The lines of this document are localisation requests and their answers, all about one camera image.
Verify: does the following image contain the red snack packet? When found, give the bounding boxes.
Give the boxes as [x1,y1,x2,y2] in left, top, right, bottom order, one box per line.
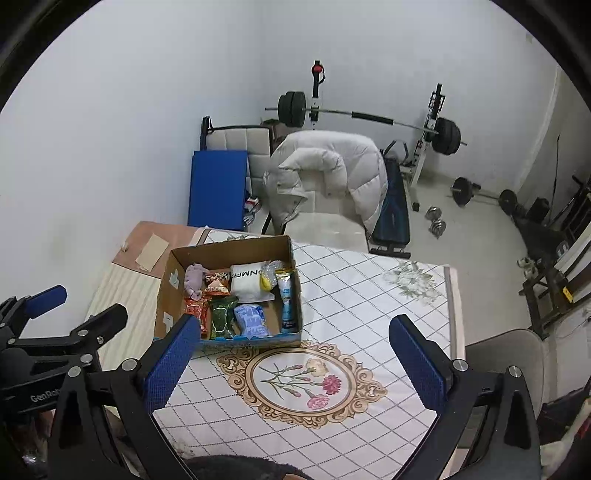
[184,298,211,339]

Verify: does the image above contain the green snack packet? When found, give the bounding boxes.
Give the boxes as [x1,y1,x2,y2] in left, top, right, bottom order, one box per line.
[211,295,238,339]

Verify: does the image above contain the light blue tissue pack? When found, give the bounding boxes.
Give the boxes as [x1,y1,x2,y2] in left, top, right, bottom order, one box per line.
[233,304,269,339]

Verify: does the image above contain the orange snack packet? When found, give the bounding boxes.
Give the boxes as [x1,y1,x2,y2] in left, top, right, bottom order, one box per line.
[204,270,230,297]

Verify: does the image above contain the cardboard box with blue outside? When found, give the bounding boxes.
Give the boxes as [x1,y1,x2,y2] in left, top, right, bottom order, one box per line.
[153,235,303,350]

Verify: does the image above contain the white soft pack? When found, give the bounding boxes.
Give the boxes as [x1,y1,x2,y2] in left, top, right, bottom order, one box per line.
[230,262,274,304]

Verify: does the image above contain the silver yellow scrubbing sponge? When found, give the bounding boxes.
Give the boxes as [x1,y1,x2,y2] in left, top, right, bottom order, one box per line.
[259,260,283,292]

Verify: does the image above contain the blue tube packet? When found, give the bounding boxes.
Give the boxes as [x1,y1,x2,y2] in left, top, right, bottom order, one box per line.
[276,268,297,333]

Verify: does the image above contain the grey chair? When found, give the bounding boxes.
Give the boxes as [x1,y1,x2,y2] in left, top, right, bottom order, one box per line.
[466,329,550,417]

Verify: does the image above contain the beige paper sheet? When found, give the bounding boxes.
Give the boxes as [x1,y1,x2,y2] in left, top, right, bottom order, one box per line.
[135,234,169,272]

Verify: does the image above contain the dark wooden shelf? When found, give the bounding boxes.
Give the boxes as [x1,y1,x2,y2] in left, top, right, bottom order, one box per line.
[515,177,590,339]

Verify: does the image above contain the chrome dumbbell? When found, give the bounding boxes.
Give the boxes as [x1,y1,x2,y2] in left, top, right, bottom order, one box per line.
[425,206,442,222]
[429,218,447,239]

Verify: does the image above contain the black weight bench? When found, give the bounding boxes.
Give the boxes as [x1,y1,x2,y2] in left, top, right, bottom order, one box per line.
[368,140,411,260]

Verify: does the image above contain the floor barbell black plates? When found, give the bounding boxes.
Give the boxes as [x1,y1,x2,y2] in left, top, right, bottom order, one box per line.
[451,177,518,216]

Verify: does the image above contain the white padded chair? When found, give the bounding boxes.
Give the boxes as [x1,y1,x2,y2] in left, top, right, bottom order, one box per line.
[277,191,369,253]

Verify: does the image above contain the blue folded mat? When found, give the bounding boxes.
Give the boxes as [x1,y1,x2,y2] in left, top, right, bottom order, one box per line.
[187,150,249,231]

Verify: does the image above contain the white weight rack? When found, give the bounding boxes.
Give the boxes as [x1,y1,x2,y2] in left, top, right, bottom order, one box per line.
[407,83,445,212]

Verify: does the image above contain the barbell with black plates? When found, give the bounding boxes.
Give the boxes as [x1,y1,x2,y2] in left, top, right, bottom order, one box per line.
[263,90,469,156]

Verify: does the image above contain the white puffer jacket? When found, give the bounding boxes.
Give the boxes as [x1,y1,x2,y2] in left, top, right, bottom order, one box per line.
[263,130,388,233]

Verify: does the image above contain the white cushioned chair by wall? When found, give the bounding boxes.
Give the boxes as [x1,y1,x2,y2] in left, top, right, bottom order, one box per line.
[199,116,273,231]

